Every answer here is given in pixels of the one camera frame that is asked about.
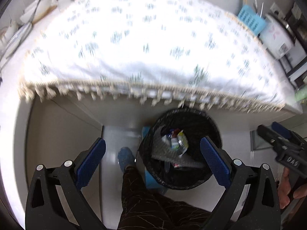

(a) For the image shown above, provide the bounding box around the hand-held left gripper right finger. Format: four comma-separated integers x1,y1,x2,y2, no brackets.
200,136,281,230

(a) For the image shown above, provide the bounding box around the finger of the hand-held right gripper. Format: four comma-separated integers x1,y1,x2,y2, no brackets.
272,122,307,149
257,124,300,160

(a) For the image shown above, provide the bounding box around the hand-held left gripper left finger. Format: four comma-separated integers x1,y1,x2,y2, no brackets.
25,138,107,230

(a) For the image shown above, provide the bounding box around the yellow snack bag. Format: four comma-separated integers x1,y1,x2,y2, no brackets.
176,130,190,157

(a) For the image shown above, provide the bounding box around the black trash bin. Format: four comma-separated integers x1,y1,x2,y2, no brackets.
135,109,222,190

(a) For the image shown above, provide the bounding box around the clear bubble wrap sheet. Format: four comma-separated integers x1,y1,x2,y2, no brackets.
151,129,205,170

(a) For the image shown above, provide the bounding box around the person's right hand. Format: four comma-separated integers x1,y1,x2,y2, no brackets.
279,168,307,209

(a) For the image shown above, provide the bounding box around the person's blue slipper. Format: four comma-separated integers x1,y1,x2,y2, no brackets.
117,147,136,173

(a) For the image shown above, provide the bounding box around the green plastic bag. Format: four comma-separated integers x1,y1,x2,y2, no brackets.
295,87,307,103

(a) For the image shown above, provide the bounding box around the white countertop oven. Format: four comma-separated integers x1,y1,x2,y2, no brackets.
279,50,307,87

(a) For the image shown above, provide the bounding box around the person's patterned trouser leg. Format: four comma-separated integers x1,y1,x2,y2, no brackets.
117,166,211,230

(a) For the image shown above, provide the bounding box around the white rice cooker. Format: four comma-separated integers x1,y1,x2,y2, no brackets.
259,13,296,60

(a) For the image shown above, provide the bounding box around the dark glass cabinet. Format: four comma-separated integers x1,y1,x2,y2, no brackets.
286,0,307,44

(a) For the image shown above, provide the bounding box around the blue plastic utensil basket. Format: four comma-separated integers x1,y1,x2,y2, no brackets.
237,3,267,36

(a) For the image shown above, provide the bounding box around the white floral tablecloth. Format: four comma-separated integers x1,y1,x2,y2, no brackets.
18,0,303,113

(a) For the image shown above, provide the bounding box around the white bowl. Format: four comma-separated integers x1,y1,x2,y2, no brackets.
19,0,52,24

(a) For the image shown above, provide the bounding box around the white wall socket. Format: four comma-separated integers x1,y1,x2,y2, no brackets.
271,2,283,16

